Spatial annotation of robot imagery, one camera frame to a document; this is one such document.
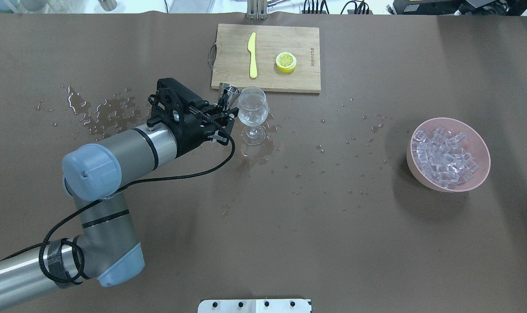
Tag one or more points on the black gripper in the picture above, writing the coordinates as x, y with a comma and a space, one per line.
190, 138

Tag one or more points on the steel jigger measuring cup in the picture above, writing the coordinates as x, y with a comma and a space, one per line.
227, 95

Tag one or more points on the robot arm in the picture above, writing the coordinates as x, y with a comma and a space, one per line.
98, 240

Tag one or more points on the clear wine glass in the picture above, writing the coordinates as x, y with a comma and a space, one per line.
253, 111

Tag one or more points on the clear ice cubes pile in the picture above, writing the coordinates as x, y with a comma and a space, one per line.
442, 157

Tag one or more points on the bamboo cutting board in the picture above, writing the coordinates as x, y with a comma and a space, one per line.
231, 64

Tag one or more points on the yellow plastic knife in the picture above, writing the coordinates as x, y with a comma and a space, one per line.
251, 47

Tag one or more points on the yellow lemon slice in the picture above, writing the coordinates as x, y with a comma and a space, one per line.
285, 62

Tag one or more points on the pink bowl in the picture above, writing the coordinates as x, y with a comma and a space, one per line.
475, 144

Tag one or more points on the white central robot pedestal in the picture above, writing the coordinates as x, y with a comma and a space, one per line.
256, 306

